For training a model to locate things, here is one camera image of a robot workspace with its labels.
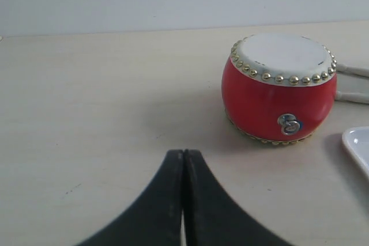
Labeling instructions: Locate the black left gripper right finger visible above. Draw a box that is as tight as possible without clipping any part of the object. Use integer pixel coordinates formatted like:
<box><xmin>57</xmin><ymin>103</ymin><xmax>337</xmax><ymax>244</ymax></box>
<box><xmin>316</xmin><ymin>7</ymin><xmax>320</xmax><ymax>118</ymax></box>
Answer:
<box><xmin>183</xmin><ymin>150</ymin><xmax>291</xmax><ymax>246</ymax></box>

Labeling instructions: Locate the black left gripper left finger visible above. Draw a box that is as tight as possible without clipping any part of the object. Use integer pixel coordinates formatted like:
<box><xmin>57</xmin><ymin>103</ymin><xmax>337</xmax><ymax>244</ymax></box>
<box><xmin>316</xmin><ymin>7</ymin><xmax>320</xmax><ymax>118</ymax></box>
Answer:
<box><xmin>80</xmin><ymin>150</ymin><xmax>183</xmax><ymax>246</ymax></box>

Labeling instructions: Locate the wooden drumstick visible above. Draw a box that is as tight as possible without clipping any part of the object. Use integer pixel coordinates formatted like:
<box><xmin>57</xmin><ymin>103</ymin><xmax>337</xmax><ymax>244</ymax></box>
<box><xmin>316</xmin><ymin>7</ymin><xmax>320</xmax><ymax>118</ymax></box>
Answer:
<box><xmin>336</xmin><ymin>65</ymin><xmax>369</xmax><ymax>78</ymax></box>
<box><xmin>335</xmin><ymin>91</ymin><xmax>369</xmax><ymax>104</ymax></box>

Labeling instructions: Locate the small red drum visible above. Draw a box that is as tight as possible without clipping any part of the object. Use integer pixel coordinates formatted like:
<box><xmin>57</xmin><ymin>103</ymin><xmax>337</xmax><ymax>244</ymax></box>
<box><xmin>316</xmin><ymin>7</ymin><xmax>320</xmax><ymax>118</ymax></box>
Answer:
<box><xmin>221</xmin><ymin>33</ymin><xmax>337</xmax><ymax>145</ymax></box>

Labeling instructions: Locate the white plastic tray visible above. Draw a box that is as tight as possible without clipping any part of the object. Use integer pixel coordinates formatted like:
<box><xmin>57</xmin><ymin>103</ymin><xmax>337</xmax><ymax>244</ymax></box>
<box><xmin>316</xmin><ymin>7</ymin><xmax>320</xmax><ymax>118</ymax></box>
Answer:
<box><xmin>341</xmin><ymin>126</ymin><xmax>369</xmax><ymax>180</ymax></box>

